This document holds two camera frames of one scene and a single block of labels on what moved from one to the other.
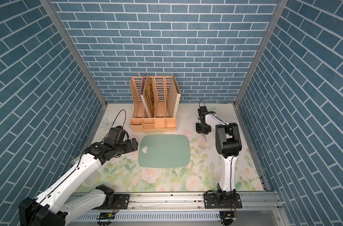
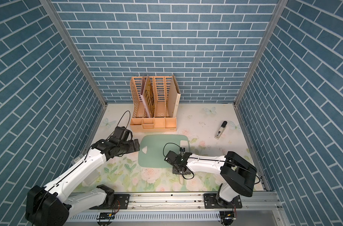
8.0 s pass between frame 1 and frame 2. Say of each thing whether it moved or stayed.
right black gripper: moved
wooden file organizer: stayed
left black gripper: stayed
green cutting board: stayed
